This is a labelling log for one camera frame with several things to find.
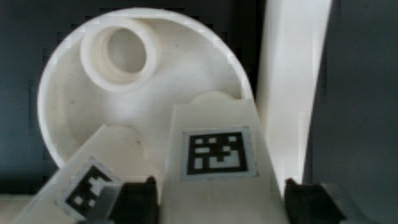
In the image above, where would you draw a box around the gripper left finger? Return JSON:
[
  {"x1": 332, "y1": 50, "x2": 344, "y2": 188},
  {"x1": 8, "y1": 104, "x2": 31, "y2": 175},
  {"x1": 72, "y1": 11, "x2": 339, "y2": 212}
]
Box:
[{"x1": 76, "y1": 175, "x2": 159, "y2": 224}]

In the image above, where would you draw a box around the white stool leg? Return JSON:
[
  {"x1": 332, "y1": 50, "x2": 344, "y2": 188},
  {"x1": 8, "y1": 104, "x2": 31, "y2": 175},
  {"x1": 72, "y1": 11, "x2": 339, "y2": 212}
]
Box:
[
  {"x1": 159, "y1": 91, "x2": 287, "y2": 224},
  {"x1": 12, "y1": 125, "x2": 147, "y2": 224}
]

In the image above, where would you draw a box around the white round stool seat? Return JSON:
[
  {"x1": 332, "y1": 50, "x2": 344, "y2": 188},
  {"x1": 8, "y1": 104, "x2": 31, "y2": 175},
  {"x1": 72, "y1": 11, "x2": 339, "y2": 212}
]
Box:
[{"x1": 37, "y1": 8, "x2": 252, "y2": 167}]

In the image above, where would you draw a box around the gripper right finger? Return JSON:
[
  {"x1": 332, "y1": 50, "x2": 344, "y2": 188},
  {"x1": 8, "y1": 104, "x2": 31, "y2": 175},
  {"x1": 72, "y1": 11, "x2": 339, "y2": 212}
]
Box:
[{"x1": 282, "y1": 177, "x2": 369, "y2": 224}]

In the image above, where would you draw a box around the white U-shaped fence wall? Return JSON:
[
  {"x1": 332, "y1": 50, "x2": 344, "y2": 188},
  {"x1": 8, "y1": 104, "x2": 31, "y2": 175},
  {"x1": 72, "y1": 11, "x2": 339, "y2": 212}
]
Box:
[{"x1": 0, "y1": 0, "x2": 332, "y2": 224}]

